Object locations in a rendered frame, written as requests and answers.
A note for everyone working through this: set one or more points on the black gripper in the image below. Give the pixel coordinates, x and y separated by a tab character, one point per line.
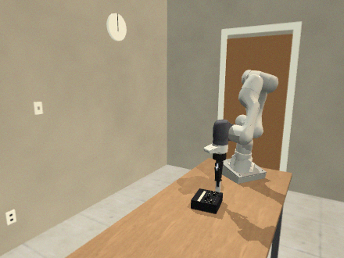
218	169

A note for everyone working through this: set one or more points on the black lighting desk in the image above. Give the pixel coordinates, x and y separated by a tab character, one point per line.
207	201

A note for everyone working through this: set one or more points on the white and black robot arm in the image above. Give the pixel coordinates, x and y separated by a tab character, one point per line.
252	96

